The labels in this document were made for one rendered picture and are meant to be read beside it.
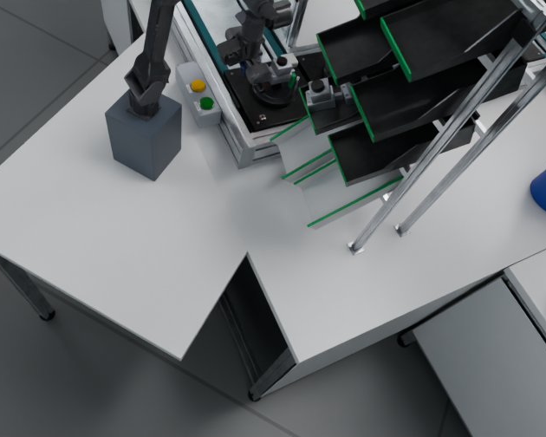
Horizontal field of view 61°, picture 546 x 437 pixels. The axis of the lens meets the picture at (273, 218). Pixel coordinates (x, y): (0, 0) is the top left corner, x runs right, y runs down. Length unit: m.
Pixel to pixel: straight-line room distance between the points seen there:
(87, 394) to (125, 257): 0.91
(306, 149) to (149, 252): 0.50
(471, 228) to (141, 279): 1.00
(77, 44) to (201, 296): 2.10
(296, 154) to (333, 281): 0.36
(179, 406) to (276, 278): 0.92
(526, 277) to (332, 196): 0.69
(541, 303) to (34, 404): 1.80
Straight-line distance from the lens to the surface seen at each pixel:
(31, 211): 1.37
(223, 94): 1.45
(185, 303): 1.21
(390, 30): 0.89
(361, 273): 1.34
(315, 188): 1.23
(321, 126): 1.12
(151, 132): 1.22
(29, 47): 3.05
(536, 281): 1.62
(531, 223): 1.72
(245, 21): 1.21
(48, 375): 2.11
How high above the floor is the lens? 2.01
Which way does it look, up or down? 60 degrees down
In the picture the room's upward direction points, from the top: 21 degrees clockwise
